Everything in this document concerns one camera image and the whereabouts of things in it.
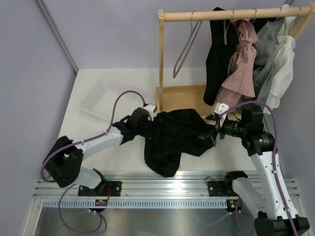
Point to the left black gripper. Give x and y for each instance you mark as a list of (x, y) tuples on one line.
[(151, 132)]

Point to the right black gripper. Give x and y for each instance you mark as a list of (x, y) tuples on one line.
[(212, 135)]

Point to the black pleated skirt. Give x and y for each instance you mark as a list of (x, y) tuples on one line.
[(179, 135)]

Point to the metal skirt hanger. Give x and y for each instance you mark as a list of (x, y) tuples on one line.
[(194, 30)]

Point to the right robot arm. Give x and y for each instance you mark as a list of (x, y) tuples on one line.
[(273, 211)]

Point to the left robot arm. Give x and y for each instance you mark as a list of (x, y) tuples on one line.
[(64, 161)]

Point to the wooden clothes rack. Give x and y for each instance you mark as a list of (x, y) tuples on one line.
[(180, 97)]

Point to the pink hanging garment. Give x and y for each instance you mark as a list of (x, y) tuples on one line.
[(239, 82)]

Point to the white plastic basket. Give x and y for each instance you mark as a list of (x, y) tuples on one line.
[(99, 98)]

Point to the white hanging garment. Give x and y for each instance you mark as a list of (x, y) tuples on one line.
[(283, 56)]

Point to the black hanging garment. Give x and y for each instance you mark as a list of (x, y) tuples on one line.
[(224, 41)]

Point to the grey hanging garment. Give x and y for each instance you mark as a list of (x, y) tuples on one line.
[(264, 65)]

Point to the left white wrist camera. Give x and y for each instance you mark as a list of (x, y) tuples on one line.
[(151, 109)]

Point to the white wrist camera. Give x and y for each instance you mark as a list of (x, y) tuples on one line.
[(151, 109), (220, 109)]

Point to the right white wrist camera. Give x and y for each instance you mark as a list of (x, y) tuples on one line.
[(220, 109)]

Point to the aluminium mounting rail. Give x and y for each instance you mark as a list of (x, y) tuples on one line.
[(184, 185)]

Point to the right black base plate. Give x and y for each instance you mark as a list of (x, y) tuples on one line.
[(218, 189)]

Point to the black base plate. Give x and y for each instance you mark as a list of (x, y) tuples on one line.
[(112, 188), (218, 189)]

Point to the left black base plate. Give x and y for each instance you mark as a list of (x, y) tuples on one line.
[(112, 188)]

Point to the white slotted cable duct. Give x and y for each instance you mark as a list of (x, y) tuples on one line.
[(138, 203)]

